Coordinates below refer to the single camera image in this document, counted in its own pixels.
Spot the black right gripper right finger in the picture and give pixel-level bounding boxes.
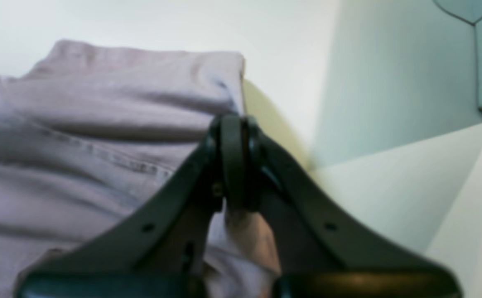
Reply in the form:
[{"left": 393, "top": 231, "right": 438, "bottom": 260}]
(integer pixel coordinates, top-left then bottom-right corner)
[{"left": 245, "top": 118, "right": 463, "bottom": 298}]

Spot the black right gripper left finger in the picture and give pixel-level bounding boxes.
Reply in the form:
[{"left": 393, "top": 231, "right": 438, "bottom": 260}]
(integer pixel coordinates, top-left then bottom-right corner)
[{"left": 15, "top": 115, "right": 246, "bottom": 298}]

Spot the mauve grey t-shirt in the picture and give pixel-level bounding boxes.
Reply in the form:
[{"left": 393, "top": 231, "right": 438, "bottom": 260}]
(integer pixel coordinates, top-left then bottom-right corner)
[{"left": 0, "top": 39, "right": 283, "bottom": 298}]

